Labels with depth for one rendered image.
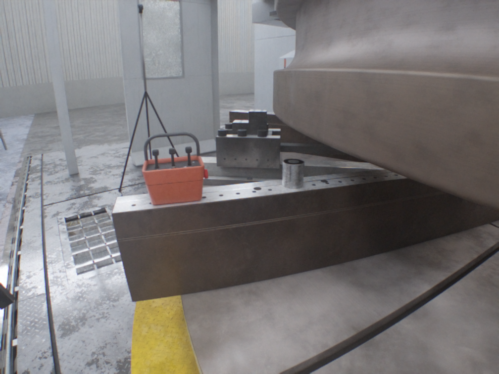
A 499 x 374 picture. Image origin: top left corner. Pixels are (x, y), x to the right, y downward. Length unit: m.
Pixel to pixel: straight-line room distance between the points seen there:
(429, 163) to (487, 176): 0.14
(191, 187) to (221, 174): 1.23
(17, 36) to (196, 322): 13.78
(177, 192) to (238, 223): 0.24
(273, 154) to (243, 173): 0.29
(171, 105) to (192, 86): 0.40
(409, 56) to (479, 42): 0.19
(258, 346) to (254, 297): 0.23
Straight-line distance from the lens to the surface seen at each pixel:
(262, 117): 2.08
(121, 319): 1.60
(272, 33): 6.07
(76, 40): 14.32
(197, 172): 0.94
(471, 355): 1.17
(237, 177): 2.16
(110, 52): 14.46
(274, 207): 1.05
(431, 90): 0.77
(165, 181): 0.95
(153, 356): 1.40
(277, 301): 1.14
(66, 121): 3.87
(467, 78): 0.73
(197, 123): 4.28
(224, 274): 1.14
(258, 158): 2.02
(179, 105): 4.13
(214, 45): 4.46
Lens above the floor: 1.09
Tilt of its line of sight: 22 degrees down
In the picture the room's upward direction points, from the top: straight up
